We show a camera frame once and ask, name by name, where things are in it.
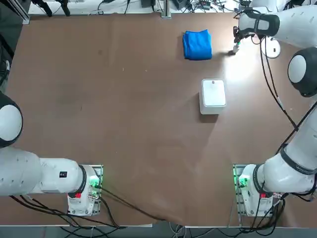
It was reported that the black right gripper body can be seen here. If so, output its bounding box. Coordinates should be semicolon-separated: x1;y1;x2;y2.
232;25;251;42

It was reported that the green push button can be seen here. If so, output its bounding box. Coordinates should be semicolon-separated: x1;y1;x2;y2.
228;41;241;56

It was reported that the blue folded cloth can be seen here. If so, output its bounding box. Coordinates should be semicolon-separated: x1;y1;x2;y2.
182;29;213;61

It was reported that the white rectangular box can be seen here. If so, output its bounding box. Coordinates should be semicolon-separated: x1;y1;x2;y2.
199;78;227;115

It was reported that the black stand leg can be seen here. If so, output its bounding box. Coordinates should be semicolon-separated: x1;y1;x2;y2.
58;0;71;16
32;0;53;17

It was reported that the black lamp power cable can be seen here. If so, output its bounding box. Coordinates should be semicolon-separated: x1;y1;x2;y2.
232;7;263;46

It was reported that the aluminium profile post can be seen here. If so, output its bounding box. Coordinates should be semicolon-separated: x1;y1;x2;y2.
160;0;172;18

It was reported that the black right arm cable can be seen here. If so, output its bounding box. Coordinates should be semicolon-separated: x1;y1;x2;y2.
259;14;317;154

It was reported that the dark cable across table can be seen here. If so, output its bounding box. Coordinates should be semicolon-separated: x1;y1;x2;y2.
98;185;167;222

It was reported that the aluminium frame rail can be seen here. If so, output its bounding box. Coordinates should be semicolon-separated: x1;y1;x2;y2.
4;0;31;25

